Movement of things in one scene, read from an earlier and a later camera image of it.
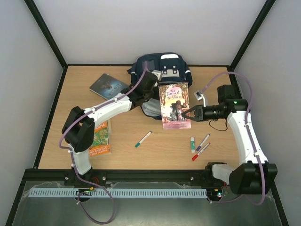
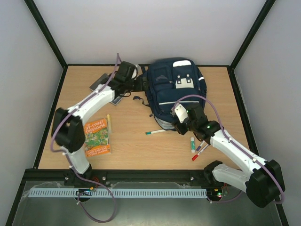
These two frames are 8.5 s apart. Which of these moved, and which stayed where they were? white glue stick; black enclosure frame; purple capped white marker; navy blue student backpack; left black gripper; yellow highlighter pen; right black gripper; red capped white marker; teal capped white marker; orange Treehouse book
Moved: right black gripper; navy blue student backpack; left black gripper; teal capped white marker
Stayed: orange Treehouse book; red capped white marker; black enclosure frame; yellow highlighter pen; purple capped white marker; white glue stick
